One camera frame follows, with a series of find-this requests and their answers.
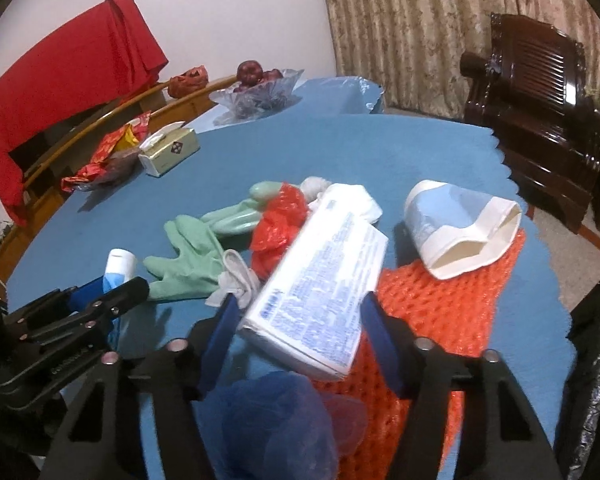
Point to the red ornament on sideboard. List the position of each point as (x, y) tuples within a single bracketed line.
[(194, 79)]

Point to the glass fruit bowl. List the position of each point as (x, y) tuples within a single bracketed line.
[(265, 98)]

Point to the red apples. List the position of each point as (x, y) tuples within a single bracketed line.
[(250, 74)]

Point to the white blue paper cup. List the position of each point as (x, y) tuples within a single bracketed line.
[(456, 230)]

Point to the red plastic bag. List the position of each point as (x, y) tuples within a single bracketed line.
[(280, 224)]

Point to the red snack packets dish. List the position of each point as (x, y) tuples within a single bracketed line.
[(113, 159)]

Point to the red cloth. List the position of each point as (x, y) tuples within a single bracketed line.
[(104, 53)]

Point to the white tissue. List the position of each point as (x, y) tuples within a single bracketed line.
[(313, 187)]

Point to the green rubber glove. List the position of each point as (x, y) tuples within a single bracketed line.
[(194, 272), (243, 217)]

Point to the white printed package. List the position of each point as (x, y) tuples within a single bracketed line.
[(307, 315)]

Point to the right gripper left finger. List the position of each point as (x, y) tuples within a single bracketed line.
[(132, 411)]

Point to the blue plastic bag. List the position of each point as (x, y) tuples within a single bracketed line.
[(278, 426)]

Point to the dark wooden armchair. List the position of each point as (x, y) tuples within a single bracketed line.
[(530, 91)]

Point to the small white blue bottle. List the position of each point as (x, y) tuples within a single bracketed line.
[(119, 269)]

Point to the tissue box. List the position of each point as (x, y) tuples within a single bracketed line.
[(166, 148)]

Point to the black trash bin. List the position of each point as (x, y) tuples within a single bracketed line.
[(577, 442)]

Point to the patterned beige curtain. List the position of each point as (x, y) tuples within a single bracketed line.
[(412, 48)]

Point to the wooden sideboard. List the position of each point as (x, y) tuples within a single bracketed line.
[(42, 194)]

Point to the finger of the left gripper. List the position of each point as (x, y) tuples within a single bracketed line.
[(57, 304), (90, 309)]

